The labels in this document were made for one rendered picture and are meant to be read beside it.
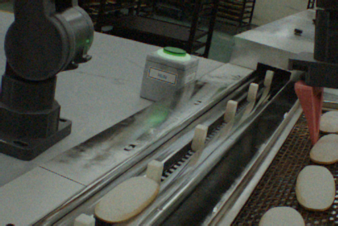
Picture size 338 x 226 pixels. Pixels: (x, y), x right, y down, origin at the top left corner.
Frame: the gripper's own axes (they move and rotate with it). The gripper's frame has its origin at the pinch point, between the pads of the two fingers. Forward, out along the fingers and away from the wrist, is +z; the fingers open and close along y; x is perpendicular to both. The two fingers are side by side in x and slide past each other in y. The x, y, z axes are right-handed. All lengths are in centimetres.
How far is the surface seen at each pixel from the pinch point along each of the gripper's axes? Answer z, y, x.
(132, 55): 1, 52, -40
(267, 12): 35, 234, -677
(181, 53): -4.3, 29.6, -19.5
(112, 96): 2.7, 38.2, -12.3
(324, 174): 0.2, -1.7, 10.4
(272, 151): 1.0, 5.7, 4.4
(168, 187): 3.6, 13.5, 13.2
